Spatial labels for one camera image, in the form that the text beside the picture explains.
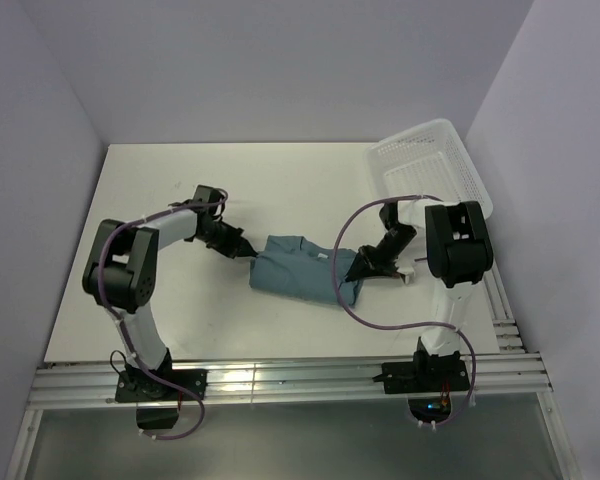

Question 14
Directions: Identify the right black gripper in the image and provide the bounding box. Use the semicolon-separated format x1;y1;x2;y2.
346;227;417;283

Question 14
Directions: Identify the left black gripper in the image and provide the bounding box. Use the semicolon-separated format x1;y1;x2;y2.
197;220;259;259

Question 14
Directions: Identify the teal blue t shirt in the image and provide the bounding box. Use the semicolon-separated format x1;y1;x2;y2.
249;235;339;305

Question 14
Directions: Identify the white perforated plastic basket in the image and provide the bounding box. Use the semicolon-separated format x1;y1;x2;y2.
364;119;493;218

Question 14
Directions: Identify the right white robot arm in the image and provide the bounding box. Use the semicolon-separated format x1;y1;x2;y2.
345;195;494;394

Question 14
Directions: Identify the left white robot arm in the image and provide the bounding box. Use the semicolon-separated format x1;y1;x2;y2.
82;185;257;399

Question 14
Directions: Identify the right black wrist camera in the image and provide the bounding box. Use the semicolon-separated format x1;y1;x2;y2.
388;262;416;285

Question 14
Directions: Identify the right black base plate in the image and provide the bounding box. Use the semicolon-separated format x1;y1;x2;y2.
373;356;470;394

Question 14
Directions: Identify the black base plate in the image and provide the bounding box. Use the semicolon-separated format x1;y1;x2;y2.
114;369;207;403
373;356;470;394

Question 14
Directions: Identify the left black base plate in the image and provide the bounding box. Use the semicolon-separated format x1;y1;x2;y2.
114;369;207;403

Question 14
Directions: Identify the aluminium rail frame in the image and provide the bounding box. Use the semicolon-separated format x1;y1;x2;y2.
6;268;582;479

